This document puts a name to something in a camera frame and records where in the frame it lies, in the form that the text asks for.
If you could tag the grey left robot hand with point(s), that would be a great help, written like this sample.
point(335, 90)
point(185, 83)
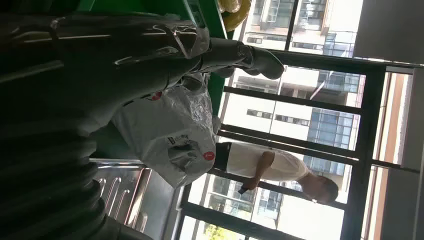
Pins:
point(99, 66)

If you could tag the white crinkled poly mailer package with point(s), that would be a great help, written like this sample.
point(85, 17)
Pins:
point(159, 132)

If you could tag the green crate with yellow coils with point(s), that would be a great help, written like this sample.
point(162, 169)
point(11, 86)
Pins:
point(205, 16)

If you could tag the person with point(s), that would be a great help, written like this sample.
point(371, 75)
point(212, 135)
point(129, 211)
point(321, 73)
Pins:
point(251, 162)

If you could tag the dark phone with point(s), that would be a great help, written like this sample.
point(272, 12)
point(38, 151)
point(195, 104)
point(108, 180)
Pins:
point(242, 190)

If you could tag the black window frame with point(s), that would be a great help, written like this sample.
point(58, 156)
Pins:
point(364, 132)

